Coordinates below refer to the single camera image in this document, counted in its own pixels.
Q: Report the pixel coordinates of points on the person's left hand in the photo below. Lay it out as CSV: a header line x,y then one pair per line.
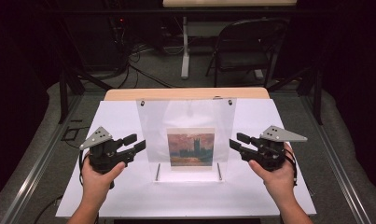
x,y
97,185

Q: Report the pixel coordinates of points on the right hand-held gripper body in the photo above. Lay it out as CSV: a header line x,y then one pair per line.
x,y
269,152

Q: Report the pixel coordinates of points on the clear acrylic picture frame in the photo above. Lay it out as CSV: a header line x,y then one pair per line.
x,y
188,115

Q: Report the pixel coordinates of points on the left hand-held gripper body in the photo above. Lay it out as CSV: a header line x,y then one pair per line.
x,y
106,154

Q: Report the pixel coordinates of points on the wooden table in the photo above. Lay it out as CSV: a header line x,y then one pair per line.
x,y
176,93

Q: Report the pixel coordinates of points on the white table cover sheet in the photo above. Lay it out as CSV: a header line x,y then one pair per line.
x,y
114,118

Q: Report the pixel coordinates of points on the black metal stand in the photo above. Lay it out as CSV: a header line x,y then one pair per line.
x,y
63,93
317,93

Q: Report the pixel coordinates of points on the aluminium frame rail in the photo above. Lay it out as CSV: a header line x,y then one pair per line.
x,y
36,168
338,168

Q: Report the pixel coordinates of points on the black folding chair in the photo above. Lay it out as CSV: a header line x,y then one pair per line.
x,y
238,60

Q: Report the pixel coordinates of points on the desk with white legs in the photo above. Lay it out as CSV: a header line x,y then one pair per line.
x,y
185,46

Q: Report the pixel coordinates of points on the person's right hand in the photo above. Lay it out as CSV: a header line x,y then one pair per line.
x,y
279,180

